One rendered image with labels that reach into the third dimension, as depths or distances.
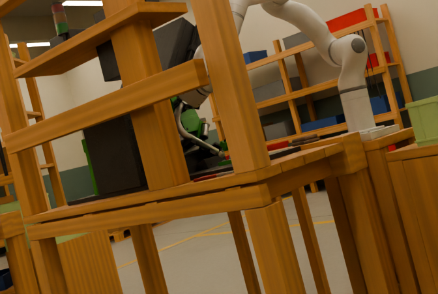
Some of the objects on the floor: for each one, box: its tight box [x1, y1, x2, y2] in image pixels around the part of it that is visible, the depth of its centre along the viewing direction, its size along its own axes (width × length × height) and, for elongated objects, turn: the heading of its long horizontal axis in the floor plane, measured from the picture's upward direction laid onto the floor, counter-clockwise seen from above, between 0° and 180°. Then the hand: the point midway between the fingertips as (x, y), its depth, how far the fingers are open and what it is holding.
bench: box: [23, 142, 400, 294], centre depth 258 cm, size 70×149×88 cm, turn 143°
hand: (180, 106), depth 252 cm, fingers closed on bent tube, 3 cm apart
